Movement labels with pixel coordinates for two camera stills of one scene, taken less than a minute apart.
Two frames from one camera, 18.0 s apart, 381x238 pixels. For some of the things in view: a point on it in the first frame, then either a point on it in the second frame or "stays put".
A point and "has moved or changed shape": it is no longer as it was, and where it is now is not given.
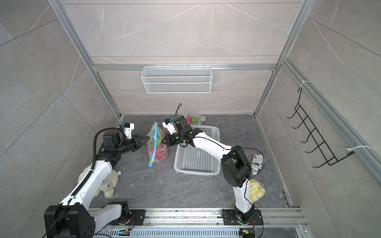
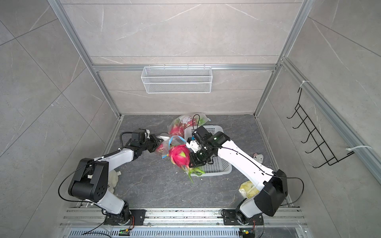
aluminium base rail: (205, 223) stays put
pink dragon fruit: (159, 150) to (179, 154)
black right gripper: (170, 142) to (193, 161)
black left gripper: (135, 140) to (156, 143)
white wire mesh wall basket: (177, 80) stays put
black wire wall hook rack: (311, 129) stays put
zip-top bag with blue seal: (157, 149) has moved or changed shape
